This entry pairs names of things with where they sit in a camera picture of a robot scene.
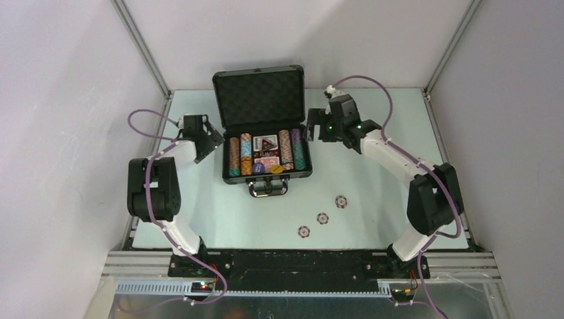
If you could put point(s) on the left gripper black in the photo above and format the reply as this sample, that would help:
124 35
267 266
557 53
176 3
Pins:
208 138

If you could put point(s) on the black poker set case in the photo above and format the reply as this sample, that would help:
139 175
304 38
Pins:
262 101

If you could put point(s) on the blue small blind button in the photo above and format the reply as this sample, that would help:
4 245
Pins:
258 168

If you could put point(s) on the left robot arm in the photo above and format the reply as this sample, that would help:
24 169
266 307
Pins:
154 194

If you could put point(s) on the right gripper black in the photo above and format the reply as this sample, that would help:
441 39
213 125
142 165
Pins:
323 125

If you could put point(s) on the purple chip stack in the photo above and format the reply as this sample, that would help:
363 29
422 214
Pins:
296 137

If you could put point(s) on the yellow round button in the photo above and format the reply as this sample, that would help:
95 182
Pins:
277 169

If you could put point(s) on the pink brown chip stack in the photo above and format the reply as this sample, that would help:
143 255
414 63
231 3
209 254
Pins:
286 150

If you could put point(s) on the poker chip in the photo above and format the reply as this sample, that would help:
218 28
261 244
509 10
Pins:
322 218
304 231
341 202

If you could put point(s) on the black triangular all-in marker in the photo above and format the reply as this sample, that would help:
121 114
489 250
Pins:
264 144

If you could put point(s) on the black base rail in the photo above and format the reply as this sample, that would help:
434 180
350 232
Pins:
310 271

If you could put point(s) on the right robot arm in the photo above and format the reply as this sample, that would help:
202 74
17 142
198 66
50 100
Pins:
434 195

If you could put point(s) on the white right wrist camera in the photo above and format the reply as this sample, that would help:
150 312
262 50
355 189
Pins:
332 92

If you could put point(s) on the blue playing card deck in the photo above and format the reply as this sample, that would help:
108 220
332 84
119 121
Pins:
264 136

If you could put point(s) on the brown teal chip stack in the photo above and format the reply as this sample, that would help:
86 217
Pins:
234 157

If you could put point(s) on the orange blue chip stack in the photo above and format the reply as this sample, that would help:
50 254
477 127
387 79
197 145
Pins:
246 152

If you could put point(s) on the red playing card deck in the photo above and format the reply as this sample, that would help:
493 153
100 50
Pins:
268 162

